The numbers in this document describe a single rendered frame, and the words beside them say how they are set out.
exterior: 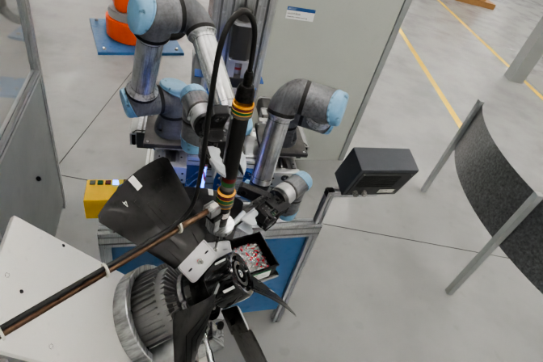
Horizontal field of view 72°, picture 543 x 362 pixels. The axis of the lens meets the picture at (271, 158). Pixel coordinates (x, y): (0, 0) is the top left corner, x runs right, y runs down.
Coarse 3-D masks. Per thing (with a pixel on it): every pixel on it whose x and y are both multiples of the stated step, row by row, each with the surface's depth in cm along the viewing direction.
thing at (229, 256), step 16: (224, 256) 93; (240, 256) 98; (208, 272) 91; (224, 272) 89; (192, 288) 90; (208, 288) 89; (224, 288) 88; (240, 288) 88; (192, 304) 88; (224, 304) 90; (208, 320) 91
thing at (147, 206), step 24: (144, 168) 86; (168, 168) 90; (120, 192) 80; (144, 192) 84; (168, 192) 88; (120, 216) 79; (144, 216) 83; (168, 216) 86; (192, 216) 90; (144, 240) 82; (168, 240) 86; (192, 240) 89; (168, 264) 86
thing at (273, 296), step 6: (252, 276) 127; (258, 288) 109; (264, 288) 116; (270, 288) 125; (264, 294) 106; (270, 294) 113; (276, 294) 123; (276, 300) 111; (282, 300) 120; (288, 306) 118
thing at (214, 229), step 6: (204, 204) 86; (210, 210) 85; (216, 210) 85; (210, 216) 85; (216, 216) 87; (222, 216) 88; (210, 222) 89; (216, 222) 88; (228, 222) 94; (210, 228) 90; (216, 228) 90; (222, 228) 92; (228, 228) 93; (216, 234) 91; (222, 234) 92; (228, 234) 93
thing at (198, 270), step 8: (200, 248) 91; (208, 248) 92; (192, 256) 90; (200, 256) 91; (208, 256) 92; (216, 256) 93; (184, 264) 88; (192, 264) 89; (208, 264) 92; (184, 272) 88; (192, 272) 89; (200, 272) 90; (192, 280) 89
